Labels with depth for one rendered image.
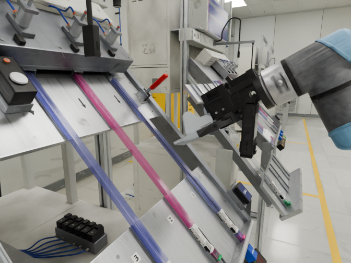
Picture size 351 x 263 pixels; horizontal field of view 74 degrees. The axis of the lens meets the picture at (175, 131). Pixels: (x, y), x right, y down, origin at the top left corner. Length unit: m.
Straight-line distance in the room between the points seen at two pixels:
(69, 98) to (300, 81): 0.43
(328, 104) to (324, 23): 7.70
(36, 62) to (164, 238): 0.39
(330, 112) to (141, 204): 1.62
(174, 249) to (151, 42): 1.34
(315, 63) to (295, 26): 7.68
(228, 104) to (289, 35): 7.64
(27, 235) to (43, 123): 0.52
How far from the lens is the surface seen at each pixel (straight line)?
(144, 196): 1.85
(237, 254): 0.57
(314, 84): 0.46
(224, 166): 0.88
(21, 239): 0.89
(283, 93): 0.46
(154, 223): 0.44
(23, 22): 0.51
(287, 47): 8.05
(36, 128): 0.44
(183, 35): 1.46
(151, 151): 1.67
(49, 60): 0.52
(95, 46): 0.39
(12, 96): 0.42
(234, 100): 0.49
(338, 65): 0.46
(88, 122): 0.49
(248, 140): 0.49
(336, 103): 0.46
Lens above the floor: 1.09
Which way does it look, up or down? 12 degrees down
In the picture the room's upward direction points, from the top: straight up
